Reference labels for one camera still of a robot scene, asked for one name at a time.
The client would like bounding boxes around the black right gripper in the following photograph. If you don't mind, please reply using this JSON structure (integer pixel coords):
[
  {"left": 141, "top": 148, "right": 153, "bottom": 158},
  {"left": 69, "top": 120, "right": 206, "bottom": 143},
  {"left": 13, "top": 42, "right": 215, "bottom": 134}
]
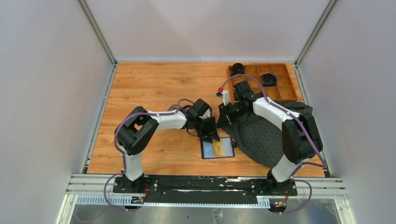
[{"left": 217, "top": 101, "right": 249, "bottom": 129}]

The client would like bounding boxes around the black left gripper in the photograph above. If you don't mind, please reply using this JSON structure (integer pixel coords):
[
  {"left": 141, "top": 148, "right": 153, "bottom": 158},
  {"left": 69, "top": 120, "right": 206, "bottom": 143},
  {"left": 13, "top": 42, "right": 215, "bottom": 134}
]
[{"left": 193, "top": 116, "right": 219, "bottom": 143}]

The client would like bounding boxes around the black card holder wallet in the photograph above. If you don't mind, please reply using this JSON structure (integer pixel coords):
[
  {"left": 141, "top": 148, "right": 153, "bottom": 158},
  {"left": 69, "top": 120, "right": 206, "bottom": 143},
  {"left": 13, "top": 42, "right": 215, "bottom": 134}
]
[{"left": 200, "top": 137, "right": 235, "bottom": 159}]

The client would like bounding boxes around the pink oval card tray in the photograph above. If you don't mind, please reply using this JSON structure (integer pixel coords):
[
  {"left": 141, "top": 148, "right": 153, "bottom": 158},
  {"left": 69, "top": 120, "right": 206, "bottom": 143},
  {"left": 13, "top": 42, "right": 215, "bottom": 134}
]
[{"left": 167, "top": 104, "right": 184, "bottom": 112}]

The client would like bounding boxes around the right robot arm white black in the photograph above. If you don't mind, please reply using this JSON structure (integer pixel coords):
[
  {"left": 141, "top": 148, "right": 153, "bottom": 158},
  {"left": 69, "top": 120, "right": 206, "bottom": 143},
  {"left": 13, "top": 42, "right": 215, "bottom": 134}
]
[{"left": 216, "top": 81, "right": 326, "bottom": 195}]

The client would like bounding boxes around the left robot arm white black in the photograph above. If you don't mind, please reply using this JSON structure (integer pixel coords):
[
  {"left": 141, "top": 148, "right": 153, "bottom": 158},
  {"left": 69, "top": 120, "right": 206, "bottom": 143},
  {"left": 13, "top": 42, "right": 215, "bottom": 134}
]
[{"left": 113, "top": 98, "right": 220, "bottom": 193}]

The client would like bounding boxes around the dark grey dotted cloth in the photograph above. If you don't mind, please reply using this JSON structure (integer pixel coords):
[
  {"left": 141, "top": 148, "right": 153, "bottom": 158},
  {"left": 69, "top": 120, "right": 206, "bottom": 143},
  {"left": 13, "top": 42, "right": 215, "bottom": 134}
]
[{"left": 218, "top": 97, "right": 321, "bottom": 173}]

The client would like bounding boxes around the black rolled belt top left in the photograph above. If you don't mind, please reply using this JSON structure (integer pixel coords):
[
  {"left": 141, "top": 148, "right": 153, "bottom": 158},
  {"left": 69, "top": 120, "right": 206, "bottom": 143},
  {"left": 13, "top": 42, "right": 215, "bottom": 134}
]
[{"left": 230, "top": 63, "right": 245, "bottom": 77}]

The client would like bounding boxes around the black rolled belt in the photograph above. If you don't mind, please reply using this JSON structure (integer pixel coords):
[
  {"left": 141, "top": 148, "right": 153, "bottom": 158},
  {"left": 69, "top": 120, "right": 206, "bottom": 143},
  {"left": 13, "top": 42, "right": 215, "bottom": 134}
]
[
  {"left": 261, "top": 73, "right": 277, "bottom": 87},
  {"left": 230, "top": 63, "right": 245, "bottom": 77}
]

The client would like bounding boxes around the black rolled belt middle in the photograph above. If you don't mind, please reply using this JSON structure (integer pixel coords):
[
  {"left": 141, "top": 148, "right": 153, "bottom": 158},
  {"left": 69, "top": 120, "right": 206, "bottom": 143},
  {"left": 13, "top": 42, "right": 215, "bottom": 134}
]
[{"left": 261, "top": 73, "right": 277, "bottom": 87}]

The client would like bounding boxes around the wooden compartment tray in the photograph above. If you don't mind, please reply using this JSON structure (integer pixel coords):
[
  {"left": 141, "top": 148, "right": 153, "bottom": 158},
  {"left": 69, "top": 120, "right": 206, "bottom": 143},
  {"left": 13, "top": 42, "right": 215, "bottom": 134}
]
[{"left": 227, "top": 63, "right": 302, "bottom": 103}]

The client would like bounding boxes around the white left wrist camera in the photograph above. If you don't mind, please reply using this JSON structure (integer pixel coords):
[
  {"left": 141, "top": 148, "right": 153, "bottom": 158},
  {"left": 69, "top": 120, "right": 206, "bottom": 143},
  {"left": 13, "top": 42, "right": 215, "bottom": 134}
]
[{"left": 201, "top": 108, "right": 212, "bottom": 119}]

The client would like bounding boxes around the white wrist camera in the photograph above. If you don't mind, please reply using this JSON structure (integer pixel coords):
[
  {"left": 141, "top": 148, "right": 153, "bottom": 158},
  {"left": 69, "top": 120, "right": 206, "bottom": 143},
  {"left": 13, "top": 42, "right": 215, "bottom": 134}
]
[
  {"left": 201, "top": 108, "right": 212, "bottom": 119},
  {"left": 216, "top": 87, "right": 231, "bottom": 105}
]

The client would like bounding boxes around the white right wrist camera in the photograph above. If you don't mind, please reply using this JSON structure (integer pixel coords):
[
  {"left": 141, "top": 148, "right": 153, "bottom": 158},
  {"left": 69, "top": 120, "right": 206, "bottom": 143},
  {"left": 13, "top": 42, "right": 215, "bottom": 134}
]
[{"left": 216, "top": 87, "right": 231, "bottom": 105}]

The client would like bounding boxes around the aluminium frame rail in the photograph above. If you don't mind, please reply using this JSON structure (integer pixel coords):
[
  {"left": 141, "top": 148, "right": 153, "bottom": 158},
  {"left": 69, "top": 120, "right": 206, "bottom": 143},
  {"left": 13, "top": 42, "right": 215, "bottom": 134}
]
[{"left": 56, "top": 174, "right": 356, "bottom": 224}]

